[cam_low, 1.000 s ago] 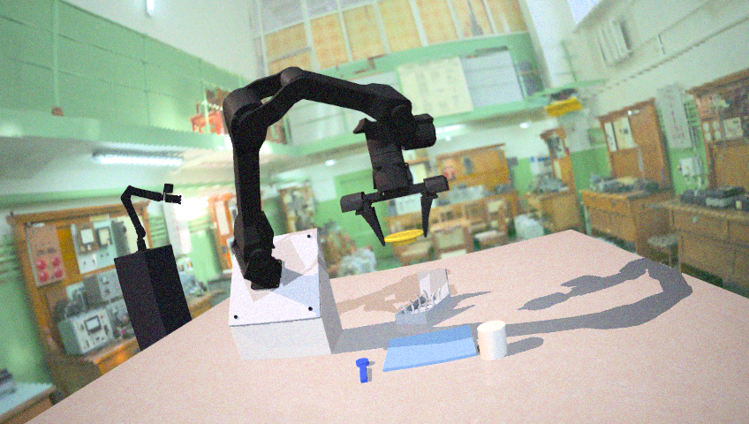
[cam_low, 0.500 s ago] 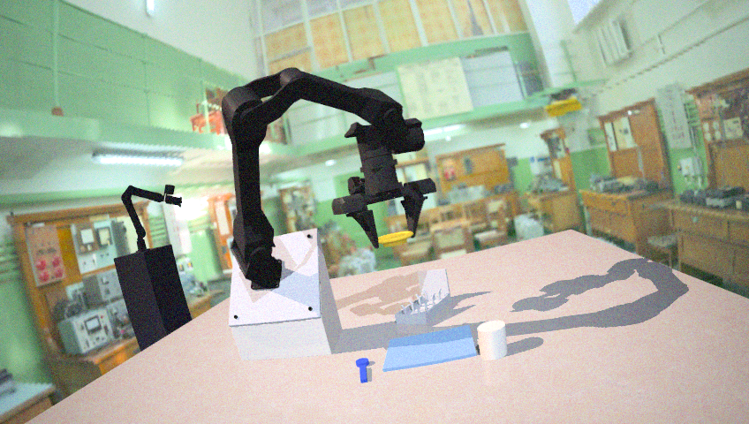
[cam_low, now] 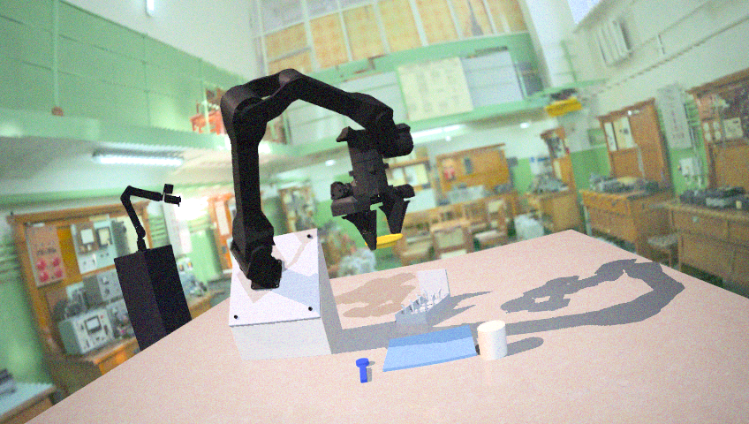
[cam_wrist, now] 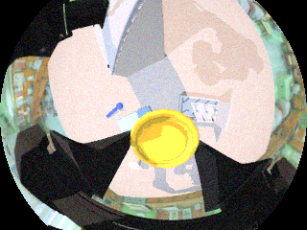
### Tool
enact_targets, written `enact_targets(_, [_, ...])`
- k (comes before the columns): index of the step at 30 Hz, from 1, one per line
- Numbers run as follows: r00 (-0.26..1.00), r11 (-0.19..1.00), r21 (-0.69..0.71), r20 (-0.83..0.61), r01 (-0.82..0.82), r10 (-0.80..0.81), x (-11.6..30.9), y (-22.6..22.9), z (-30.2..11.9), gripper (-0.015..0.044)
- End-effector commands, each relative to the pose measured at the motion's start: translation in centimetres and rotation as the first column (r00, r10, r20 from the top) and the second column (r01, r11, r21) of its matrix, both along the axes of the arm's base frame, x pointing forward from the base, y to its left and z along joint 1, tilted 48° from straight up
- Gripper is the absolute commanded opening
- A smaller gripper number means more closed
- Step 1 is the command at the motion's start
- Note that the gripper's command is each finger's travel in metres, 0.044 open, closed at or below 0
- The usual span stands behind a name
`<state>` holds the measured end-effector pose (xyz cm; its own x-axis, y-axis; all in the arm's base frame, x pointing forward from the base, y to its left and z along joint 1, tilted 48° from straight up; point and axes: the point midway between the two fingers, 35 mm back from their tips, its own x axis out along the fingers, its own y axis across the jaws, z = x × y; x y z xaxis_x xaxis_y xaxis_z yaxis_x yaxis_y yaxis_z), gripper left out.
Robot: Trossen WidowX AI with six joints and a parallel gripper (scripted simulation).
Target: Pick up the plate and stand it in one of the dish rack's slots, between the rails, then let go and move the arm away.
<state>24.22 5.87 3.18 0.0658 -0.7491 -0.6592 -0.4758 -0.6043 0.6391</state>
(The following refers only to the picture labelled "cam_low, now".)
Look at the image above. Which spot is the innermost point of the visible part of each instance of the white cylinder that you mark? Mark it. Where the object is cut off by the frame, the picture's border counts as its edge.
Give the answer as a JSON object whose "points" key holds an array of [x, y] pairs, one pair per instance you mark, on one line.
{"points": [[492, 337]]}

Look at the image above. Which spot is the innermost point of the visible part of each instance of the light blue flat mat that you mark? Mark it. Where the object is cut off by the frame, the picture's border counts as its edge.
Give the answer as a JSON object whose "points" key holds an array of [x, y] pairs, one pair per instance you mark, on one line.
{"points": [[429, 348]]}

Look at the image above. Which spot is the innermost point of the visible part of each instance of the yellow plate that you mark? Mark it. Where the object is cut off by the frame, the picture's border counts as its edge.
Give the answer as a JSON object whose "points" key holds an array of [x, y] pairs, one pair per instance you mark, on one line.
{"points": [[388, 240]]}

